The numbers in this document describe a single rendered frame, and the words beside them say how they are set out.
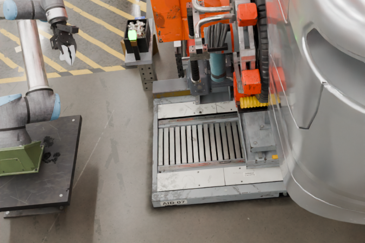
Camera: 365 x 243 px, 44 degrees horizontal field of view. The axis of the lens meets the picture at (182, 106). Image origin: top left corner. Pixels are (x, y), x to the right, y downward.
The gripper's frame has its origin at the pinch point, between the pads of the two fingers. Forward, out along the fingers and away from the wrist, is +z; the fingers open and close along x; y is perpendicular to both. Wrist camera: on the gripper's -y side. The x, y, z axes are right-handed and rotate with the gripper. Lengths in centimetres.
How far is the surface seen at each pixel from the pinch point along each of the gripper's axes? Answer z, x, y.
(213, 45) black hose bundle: 11, -42, -45
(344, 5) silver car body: 33, 9, -125
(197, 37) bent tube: 6, -38, -41
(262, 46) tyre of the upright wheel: 19, -51, -63
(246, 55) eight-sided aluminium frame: 20, -49, -55
